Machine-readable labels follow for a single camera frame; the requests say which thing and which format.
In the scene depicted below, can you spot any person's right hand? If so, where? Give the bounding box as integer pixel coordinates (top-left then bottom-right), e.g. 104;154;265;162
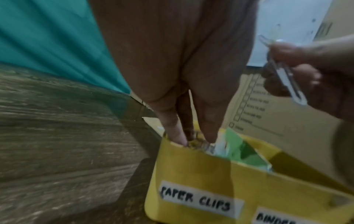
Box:
261;34;354;120

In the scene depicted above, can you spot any person's left hand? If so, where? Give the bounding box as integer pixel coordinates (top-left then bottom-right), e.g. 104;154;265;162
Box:
88;0;258;147

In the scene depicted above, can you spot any silver paper clip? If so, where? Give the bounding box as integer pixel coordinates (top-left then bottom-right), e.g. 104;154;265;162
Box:
258;24;308;106

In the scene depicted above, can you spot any brown printed cardboard box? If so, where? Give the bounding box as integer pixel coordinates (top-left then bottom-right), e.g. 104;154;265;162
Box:
129;0;354;199

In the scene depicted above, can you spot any white paper sheet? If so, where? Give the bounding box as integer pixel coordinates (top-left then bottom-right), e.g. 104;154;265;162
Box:
246;0;334;68

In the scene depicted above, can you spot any green packet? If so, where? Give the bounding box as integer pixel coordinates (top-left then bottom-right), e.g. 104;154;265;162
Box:
223;128;274;174

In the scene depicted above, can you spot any teal cloth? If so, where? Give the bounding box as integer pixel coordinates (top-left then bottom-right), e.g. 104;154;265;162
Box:
0;0;132;95

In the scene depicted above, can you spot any yellow labelled organizer box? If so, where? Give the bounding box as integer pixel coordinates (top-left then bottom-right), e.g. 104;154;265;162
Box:
142;116;354;224

